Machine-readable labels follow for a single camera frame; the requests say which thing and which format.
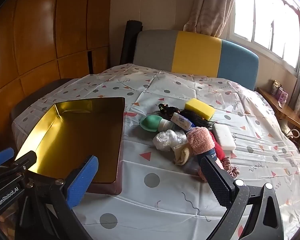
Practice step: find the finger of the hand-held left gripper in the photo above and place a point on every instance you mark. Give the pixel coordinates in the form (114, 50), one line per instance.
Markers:
(1, 157)
(25, 160)

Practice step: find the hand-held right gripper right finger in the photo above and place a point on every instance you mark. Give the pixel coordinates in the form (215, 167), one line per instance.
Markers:
(216, 182)

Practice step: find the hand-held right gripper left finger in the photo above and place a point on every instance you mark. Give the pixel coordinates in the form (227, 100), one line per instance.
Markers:
(81, 182)

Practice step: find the pink scrunchie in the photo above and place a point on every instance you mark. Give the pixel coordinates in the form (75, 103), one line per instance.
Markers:
(230, 168)

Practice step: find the red sock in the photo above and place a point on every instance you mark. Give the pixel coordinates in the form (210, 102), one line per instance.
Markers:
(218, 151)

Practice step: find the beige cloth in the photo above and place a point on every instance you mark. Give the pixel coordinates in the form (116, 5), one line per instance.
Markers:
(182, 155)

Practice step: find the pink towel with blue band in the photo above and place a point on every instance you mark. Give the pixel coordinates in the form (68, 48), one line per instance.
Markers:
(200, 140)

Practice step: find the gold tin box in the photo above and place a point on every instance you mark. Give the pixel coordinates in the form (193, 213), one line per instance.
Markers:
(65, 135)

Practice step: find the black wig with beaded braids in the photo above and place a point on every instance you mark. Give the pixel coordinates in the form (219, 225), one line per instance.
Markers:
(202, 122)

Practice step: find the clear plastic bag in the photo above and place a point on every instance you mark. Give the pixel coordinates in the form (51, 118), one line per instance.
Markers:
(167, 138)

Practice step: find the white tissue packet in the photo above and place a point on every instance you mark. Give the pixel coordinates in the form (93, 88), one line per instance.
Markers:
(181, 121)

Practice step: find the yellow sponge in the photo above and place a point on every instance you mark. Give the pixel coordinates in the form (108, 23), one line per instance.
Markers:
(200, 108)

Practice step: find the green silicone bottle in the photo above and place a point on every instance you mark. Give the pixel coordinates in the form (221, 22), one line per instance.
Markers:
(150, 123)

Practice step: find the white patterned tablecloth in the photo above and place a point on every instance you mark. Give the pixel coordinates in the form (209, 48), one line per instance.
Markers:
(165, 200)

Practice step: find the wooden nightstand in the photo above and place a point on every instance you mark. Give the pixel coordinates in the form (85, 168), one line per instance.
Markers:
(287, 112)

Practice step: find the purple box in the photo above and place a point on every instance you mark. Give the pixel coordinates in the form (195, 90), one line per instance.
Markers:
(283, 95)

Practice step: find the brown patterned box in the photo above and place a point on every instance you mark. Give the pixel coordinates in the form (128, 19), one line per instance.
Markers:
(275, 86)

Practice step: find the grey yellow blue headboard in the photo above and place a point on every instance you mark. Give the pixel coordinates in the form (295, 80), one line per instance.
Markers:
(197, 52)

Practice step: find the wooden wardrobe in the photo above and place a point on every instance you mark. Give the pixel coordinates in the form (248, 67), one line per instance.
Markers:
(40, 30)

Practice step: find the window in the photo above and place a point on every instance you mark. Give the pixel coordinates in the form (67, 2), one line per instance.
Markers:
(265, 17)

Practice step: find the beige patterned curtain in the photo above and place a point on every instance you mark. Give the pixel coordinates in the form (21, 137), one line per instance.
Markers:
(210, 7)

